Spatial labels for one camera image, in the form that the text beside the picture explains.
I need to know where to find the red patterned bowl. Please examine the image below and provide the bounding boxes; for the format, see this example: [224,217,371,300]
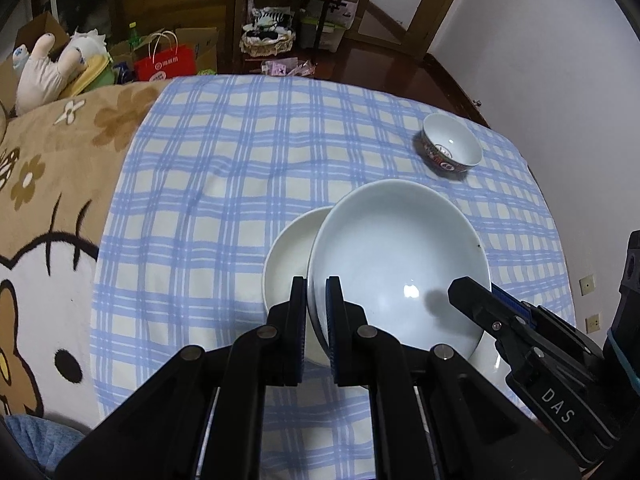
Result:
[420,113,482,175]
[306,178,492,366]

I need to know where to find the person's blue trousers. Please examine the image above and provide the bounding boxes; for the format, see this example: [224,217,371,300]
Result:
[0,412,86,480]

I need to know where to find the pink packets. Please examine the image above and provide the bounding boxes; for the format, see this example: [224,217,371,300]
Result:
[262,59,317,77]

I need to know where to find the wicker basket with socks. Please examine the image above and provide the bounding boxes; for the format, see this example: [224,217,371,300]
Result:
[240,7,296,58]

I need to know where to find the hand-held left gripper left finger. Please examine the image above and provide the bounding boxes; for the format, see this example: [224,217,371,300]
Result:
[55,276,308,480]

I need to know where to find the brown floral blanket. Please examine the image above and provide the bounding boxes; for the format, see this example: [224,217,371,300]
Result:
[0,80,166,421]

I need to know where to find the brown cardboard box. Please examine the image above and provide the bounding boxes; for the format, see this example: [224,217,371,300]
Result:
[172,27,219,73]

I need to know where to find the open cardboard box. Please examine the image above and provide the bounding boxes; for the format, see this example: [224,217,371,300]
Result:
[15,10,71,61]

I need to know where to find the white bowl with red label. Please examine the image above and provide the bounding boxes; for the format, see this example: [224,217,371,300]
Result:
[262,206,333,367]

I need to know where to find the red paper bag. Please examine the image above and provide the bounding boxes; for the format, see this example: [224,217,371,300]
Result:
[134,32,196,82]

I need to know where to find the blue checked cloth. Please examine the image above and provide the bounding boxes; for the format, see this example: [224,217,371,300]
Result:
[90,75,571,480]

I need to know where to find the yellow green cushion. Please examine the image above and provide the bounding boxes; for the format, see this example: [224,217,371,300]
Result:
[65,55,116,98]

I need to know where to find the small side table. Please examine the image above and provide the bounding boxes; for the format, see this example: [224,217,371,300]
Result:
[280,0,361,48]

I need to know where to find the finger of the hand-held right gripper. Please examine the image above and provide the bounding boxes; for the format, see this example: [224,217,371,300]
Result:
[447,276,539,362]
[490,284,602,362]

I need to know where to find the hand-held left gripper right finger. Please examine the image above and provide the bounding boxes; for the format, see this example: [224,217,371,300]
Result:
[324,275,583,480]

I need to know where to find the clear plastic storage box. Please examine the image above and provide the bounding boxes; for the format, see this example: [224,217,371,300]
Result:
[300,0,358,51]

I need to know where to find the white plush doll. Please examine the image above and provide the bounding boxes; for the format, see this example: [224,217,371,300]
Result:
[15,30,108,116]

